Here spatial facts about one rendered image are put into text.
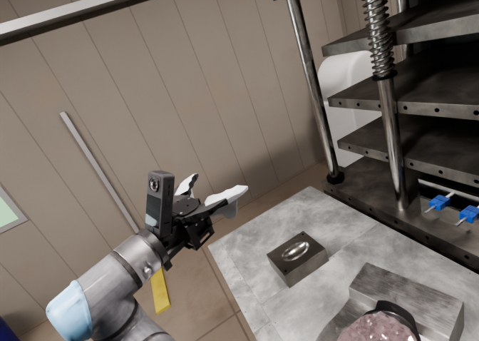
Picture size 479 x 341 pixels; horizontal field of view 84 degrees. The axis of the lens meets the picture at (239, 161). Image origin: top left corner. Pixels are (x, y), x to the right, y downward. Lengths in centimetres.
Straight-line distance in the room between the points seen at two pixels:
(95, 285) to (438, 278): 102
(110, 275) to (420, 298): 80
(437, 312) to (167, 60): 257
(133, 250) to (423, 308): 77
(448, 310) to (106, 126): 260
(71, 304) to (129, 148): 240
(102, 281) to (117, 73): 240
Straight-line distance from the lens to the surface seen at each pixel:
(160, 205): 47
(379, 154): 141
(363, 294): 98
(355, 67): 287
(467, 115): 111
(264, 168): 327
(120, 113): 275
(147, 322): 51
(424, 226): 136
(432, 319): 94
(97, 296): 46
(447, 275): 118
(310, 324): 107
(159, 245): 48
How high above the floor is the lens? 169
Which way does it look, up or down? 22 degrees down
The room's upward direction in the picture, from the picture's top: 21 degrees counter-clockwise
